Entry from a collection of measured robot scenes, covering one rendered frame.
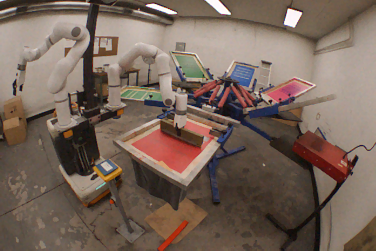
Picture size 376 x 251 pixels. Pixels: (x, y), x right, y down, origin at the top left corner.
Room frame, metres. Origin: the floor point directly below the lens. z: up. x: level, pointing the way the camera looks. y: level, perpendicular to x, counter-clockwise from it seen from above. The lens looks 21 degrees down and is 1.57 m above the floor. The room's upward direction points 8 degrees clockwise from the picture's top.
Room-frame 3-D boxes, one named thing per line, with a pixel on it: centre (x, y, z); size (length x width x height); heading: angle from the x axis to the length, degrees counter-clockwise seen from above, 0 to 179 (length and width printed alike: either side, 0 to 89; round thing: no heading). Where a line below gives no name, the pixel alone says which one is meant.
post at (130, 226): (0.53, 0.40, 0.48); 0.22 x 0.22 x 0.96; 63
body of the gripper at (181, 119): (0.97, 0.04, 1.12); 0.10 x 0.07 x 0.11; 153
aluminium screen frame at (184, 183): (0.97, 0.03, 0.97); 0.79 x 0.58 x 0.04; 153
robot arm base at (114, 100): (1.00, 0.57, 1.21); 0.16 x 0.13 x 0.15; 66
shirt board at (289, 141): (1.34, -0.81, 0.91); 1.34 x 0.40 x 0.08; 33
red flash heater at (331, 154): (0.71, -1.22, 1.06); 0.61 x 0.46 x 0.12; 33
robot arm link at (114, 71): (1.00, 0.56, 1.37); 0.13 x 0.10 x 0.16; 177
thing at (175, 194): (0.71, 0.17, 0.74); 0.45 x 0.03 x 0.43; 63
